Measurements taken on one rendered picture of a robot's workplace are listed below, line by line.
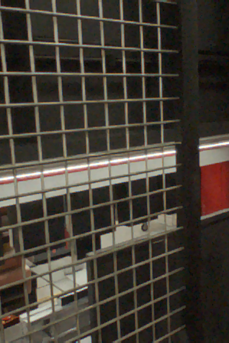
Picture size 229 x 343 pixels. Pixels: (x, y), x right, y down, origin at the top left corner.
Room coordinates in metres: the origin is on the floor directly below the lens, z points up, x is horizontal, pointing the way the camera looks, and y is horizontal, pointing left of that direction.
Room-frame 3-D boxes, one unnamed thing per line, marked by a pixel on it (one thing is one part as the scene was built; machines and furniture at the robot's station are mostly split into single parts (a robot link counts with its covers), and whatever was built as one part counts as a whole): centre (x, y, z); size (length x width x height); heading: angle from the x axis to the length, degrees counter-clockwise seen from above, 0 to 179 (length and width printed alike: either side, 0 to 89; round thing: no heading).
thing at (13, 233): (1.16, 0.24, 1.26); 0.15 x 0.09 x 0.17; 127
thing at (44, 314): (1.23, 0.15, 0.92); 0.39 x 0.06 x 0.10; 127
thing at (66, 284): (1.38, 0.19, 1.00); 0.26 x 0.18 x 0.01; 37
